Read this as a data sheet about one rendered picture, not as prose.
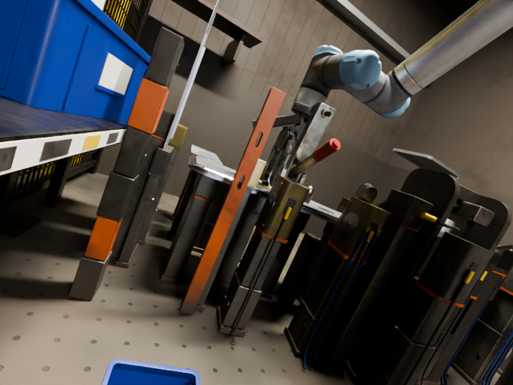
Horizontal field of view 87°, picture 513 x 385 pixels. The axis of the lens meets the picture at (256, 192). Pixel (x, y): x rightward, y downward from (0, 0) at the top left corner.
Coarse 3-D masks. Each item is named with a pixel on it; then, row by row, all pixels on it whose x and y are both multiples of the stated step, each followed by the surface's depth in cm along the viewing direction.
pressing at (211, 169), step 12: (192, 156) 73; (192, 168) 58; (204, 168) 58; (216, 168) 66; (228, 168) 78; (228, 180) 59; (252, 192) 61; (264, 192) 62; (312, 204) 78; (324, 216) 67; (336, 216) 73
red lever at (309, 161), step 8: (328, 144) 45; (336, 144) 45; (320, 152) 48; (328, 152) 46; (304, 160) 53; (312, 160) 50; (320, 160) 49; (296, 168) 55; (304, 168) 54; (288, 176) 58
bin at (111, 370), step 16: (112, 368) 31; (128, 368) 32; (144, 368) 33; (160, 368) 33; (176, 368) 34; (112, 384) 32; (128, 384) 33; (144, 384) 33; (160, 384) 34; (176, 384) 34; (192, 384) 34
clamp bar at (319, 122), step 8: (320, 104) 52; (312, 112) 55; (320, 112) 53; (328, 112) 52; (312, 120) 53; (320, 120) 54; (328, 120) 54; (304, 128) 56; (312, 128) 54; (320, 128) 54; (304, 136) 54; (312, 136) 55; (320, 136) 55; (296, 144) 56; (304, 144) 55; (312, 144) 55; (296, 152) 55; (304, 152) 56; (312, 152) 56; (288, 160) 58; (296, 160) 56; (288, 168) 56; (296, 176) 58
